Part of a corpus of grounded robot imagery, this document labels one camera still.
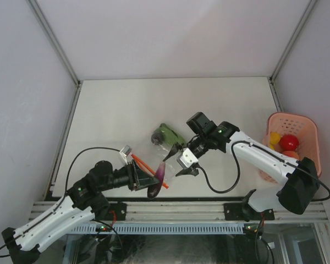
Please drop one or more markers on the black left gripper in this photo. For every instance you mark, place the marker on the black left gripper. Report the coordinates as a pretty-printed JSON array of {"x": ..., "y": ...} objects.
[{"x": 137, "y": 179}]

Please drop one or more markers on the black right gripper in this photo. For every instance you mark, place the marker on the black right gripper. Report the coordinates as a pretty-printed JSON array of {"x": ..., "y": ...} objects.
[{"x": 188, "y": 171}]

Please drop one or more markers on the purple fake eggplant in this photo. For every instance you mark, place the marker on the purple fake eggplant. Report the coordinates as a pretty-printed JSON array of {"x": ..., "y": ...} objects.
[{"x": 153, "y": 190}]

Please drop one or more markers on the clear zip top bag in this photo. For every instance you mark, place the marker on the clear zip top bag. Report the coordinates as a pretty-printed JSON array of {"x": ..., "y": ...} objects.
[{"x": 149, "y": 156}]

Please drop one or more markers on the dark round fake fruit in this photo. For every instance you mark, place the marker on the dark round fake fruit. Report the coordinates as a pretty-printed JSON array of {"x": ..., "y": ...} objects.
[{"x": 157, "y": 138}]

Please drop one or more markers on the wrinkled yellow fake fruit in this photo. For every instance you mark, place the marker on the wrinkled yellow fake fruit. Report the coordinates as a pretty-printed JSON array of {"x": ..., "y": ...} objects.
[{"x": 274, "y": 138}]

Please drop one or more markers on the red fake apple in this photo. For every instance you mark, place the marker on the red fake apple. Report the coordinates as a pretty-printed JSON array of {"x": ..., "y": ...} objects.
[{"x": 289, "y": 142}]

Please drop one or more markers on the orange fake peach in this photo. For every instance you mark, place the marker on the orange fake peach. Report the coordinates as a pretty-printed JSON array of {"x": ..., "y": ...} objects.
[{"x": 292, "y": 154}]

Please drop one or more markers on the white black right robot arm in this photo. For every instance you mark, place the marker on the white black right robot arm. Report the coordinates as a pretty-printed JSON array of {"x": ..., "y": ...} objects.
[{"x": 297, "y": 180}]

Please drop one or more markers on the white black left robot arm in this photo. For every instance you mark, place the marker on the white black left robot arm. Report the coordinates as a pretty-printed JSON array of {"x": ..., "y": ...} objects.
[{"x": 83, "y": 202}]

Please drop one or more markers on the green fake leafy vegetable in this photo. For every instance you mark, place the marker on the green fake leafy vegetable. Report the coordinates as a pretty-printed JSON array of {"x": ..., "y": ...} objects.
[{"x": 170, "y": 135}]

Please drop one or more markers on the pink plastic basket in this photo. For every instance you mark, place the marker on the pink plastic basket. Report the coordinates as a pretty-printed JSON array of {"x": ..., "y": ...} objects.
[{"x": 300, "y": 126}]

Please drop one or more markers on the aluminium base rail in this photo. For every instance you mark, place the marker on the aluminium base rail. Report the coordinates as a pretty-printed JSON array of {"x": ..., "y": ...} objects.
[{"x": 209, "y": 211}]

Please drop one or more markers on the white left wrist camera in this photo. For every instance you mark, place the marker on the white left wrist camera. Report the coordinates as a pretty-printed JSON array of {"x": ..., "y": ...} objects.
[{"x": 124, "y": 153}]

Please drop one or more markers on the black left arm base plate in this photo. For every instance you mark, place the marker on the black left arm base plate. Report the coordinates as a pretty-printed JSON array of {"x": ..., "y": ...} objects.
[{"x": 115, "y": 212}]

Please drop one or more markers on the perforated grey cable duct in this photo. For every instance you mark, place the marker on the perforated grey cable duct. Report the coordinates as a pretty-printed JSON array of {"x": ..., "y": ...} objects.
[{"x": 159, "y": 228}]

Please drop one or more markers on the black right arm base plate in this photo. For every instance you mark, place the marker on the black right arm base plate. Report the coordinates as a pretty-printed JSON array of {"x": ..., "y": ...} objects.
[{"x": 235, "y": 211}]

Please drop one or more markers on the aluminium corner frame post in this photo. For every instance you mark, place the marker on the aluminium corner frame post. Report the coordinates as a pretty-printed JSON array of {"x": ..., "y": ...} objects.
[{"x": 298, "y": 30}]

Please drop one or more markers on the left aluminium corner post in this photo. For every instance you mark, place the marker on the left aluminium corner post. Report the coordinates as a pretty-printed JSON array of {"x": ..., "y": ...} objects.
[{"x": 48, "y": 31}]

